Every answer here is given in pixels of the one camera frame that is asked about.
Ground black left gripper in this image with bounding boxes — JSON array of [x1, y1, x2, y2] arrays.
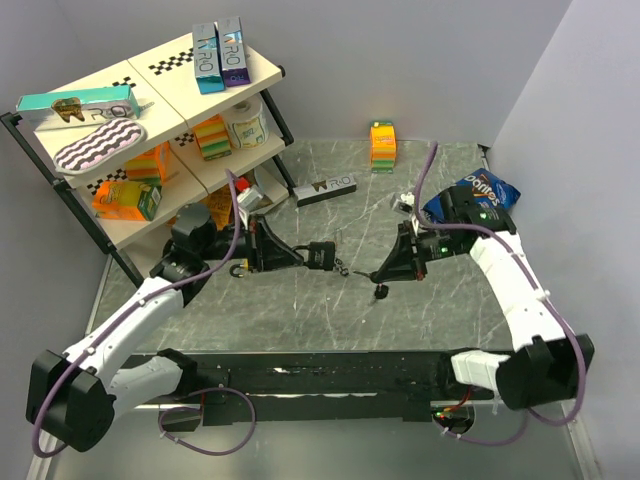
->
[[199, 213, 304, 273]]

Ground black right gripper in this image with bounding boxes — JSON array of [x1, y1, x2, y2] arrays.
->
[[376, 219, 466, 281]]

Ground black padlock keys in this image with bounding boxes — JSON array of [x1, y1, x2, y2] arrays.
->
[[352, 270, 389, 305]]

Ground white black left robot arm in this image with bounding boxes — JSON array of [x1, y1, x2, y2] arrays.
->
[[26, 203, 305, 458]]

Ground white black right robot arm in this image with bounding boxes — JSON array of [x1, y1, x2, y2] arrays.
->
[[369, 186, 594, 410]]

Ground brown pouch bottom shelf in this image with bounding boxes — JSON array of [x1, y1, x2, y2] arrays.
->
[[248, 166, 282, 211]]

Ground silver toothpaste box on table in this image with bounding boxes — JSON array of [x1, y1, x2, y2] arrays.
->
[[294, 174, 357, 207]]

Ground orange box bottom shelf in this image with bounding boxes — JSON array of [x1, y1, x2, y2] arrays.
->
[[199, 186, 233, 231]]

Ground blue Doritos chip bag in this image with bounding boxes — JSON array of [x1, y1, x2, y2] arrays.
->
[[454, 168, 521, 210]]

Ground toilet paper roll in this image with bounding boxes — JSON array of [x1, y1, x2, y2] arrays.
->
[[221, 96, 269, 149]]

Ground sponge pack on table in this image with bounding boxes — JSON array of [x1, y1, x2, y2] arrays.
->
[[369, 121, 397, 173]]

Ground sponge pack middle shelf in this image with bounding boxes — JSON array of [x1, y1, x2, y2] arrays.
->
[[192, 115, 232, 161]]

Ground orange sponge pack left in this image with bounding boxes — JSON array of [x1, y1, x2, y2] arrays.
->
[[124, 142, 170, 185]]

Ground orange green snack box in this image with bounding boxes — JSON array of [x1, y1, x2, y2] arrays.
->
[[92, 181, 162, 221]]

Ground beige black shelf rack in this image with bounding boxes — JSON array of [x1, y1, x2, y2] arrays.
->
[[1, 35, 295, 285]]

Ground purple toothpaste box standing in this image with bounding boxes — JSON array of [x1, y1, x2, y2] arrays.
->
[[217, 16, 251, 87]]

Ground blue toothpaste box standing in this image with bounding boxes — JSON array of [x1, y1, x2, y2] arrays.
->
[[192, 22, 225, 94]]

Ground pink grey striped sponge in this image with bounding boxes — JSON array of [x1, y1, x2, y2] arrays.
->
[[53, 118, 147, 176]]

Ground teal toothpaste box lying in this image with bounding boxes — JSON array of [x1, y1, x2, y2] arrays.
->
[[16, 85, 141, 131]]

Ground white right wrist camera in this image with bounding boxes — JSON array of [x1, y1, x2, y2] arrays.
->
[[390, 192, 415, 215]]

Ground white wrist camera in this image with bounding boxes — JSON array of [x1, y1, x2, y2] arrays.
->
[[390, 192, 415, 215], [236, 178, 264, 212]]

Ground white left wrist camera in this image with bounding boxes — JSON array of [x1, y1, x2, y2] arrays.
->
[[236, 178, 264, 212]]

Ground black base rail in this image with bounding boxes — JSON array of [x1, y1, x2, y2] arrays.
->
[[119, 349, 501, 426]]

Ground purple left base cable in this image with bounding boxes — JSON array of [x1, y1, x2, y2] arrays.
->
[[157, 385, 258, 457]]

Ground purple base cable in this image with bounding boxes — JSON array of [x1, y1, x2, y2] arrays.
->
[[432, 399, 529, 447], [157, 385, 258, 457]]

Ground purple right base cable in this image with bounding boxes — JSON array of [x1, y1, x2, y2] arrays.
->
[[432, 399, 529, 447]]

